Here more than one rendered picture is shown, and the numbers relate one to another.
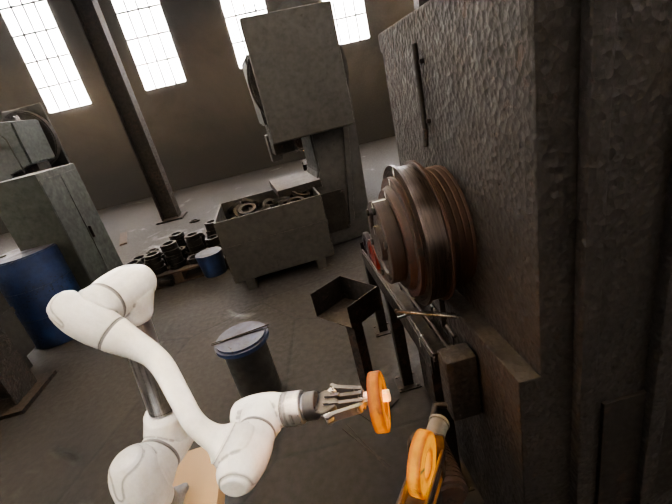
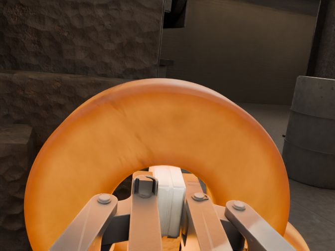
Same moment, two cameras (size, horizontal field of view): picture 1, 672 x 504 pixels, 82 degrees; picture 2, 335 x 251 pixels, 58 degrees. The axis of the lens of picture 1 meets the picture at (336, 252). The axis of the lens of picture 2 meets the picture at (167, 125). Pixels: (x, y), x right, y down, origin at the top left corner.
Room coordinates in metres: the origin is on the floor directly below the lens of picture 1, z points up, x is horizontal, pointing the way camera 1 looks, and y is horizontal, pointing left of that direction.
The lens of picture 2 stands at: (0.84, 0.15, 0.92)
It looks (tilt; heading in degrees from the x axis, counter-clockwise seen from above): 13 degrees down; 253
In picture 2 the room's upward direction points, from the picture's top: 6 degrees clockwise
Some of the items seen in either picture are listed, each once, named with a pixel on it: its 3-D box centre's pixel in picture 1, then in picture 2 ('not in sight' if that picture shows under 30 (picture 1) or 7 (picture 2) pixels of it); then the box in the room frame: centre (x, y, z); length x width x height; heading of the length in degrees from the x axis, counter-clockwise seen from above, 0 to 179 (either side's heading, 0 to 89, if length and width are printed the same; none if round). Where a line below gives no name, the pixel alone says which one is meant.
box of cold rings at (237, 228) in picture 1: (275, 230); not in sight; (3.88, 0.57, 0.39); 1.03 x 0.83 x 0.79; 97
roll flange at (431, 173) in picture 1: (436, 227); not in sight; (1.18, -0.34, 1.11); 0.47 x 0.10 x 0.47; 3
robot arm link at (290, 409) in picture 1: (295, 407); not in sight; (0.83, 0.21, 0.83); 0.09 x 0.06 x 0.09; 169
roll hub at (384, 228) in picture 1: (384, 241); not in sight; (1.17, -0.16, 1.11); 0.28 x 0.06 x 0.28; 3
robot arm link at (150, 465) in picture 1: (140, 478); not in sight; (0.95, 0.80, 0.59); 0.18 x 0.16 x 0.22; 165
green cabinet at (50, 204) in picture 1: (71, 244); not in sight; (3.92, 2.62, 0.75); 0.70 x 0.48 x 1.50; 3
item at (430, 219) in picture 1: (413, 234); not in sight; (1.17, -0.26, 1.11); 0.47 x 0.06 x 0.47; 3
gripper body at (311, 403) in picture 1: (320, 404); not in sight; (0.82, 0.14, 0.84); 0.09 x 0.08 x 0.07; 79
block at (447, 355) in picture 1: (460, 381); (2, 210); (0.94, -0.29, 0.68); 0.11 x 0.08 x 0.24; 93
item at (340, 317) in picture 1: (357, 349); not in sight; (1.64, 0.01, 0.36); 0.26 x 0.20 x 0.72; 38
